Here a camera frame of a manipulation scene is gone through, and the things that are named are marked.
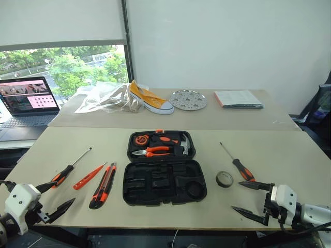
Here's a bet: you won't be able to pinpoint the open black laptop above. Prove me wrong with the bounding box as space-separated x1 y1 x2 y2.
0 76 61 130

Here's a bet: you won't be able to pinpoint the black tool case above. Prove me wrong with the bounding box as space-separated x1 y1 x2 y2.
122 130 208 208

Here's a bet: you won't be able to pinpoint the black electrical tape roll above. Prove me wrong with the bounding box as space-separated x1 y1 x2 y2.
215 170 235 188

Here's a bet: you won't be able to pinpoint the orange handled pliers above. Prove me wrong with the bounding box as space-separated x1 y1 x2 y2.
131 146 172 158

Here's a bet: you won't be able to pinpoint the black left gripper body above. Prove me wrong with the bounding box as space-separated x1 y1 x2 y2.
24 192 51 226

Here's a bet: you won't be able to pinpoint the orange voltage tester pen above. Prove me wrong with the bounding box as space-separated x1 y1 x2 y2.
73 162 108 191

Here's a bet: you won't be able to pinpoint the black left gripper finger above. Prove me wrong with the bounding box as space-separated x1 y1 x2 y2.
35 180 58 193
48 197 77 224

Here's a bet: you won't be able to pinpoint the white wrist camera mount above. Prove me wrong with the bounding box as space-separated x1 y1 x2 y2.
4 183 42 236
270 184 298 224

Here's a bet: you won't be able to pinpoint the orange black utility knife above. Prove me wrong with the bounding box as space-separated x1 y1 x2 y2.
88 162 117 210

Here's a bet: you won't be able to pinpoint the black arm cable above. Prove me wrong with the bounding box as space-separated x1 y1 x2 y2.
278 219 331 235
0 180 15 193

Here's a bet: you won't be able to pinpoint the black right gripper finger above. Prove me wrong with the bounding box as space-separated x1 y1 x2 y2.
237 181 272 192
230 205 265 224

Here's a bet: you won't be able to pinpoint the flathead screwdriver black orange handle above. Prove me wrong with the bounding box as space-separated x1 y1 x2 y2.
50 147 93 190

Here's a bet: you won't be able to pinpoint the clear plastic bag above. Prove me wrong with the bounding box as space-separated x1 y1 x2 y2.
74 81 145 115

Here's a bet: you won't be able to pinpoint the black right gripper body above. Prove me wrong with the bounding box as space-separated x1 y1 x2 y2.
263 183 285 227

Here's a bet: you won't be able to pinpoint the orange black tape measure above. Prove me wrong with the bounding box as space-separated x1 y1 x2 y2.
134 134 149 146

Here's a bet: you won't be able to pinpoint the Phillips screwdriver black orange handle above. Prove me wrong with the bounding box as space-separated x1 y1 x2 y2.
219 142 257 182

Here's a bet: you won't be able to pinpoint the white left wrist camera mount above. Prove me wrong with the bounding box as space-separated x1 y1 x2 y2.
4 183 42 236

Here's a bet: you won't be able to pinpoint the white roller window blind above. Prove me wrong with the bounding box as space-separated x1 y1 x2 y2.
0 0 125 52

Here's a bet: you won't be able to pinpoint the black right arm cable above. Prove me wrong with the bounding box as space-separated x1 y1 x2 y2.
278 219 331 235

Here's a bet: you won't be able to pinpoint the white paper booklet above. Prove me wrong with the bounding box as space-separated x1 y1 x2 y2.
214 89 265 110

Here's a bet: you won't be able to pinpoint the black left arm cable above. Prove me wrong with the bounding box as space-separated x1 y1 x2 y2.
0 180 15 193

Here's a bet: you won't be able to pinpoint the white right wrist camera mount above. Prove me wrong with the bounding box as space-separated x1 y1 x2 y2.
270 184 298 224

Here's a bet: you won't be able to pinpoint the round perforated metal plate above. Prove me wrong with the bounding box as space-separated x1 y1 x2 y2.
169 89 208 111

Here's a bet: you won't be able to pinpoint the claw hammer black orange handle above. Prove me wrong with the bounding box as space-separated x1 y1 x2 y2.
151 134 194 156

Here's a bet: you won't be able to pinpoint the black window frame post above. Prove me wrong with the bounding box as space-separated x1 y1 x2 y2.
121 0 137 86

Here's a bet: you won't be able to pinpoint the yellow canvas sneaker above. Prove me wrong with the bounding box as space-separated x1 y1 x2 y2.
129 80 175 115

